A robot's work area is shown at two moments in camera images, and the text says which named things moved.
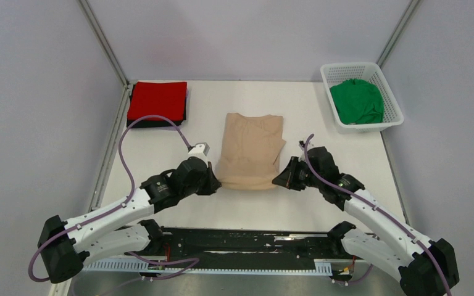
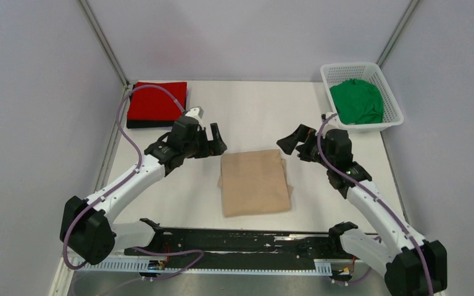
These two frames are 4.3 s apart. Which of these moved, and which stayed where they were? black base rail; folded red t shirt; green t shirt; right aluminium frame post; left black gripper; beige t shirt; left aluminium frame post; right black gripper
Moved: left black gripper; right black gripper; beige t shirt
Stayed: green t shirt; folded red t shirt; left aluminium frame post; black base rail; right aluminium frame post
